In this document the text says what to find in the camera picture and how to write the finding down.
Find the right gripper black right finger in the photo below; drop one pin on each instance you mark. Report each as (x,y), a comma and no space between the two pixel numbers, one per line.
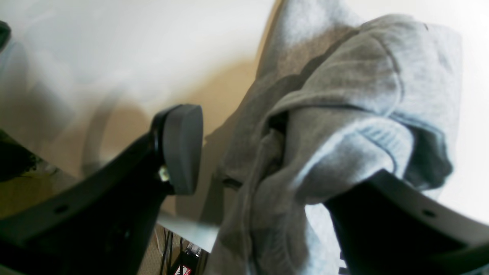
(386,227)

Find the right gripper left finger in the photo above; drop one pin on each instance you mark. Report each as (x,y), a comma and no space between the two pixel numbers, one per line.
(102,226)

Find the grey T-shirt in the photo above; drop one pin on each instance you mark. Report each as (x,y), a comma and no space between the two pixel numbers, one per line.
(336,99)

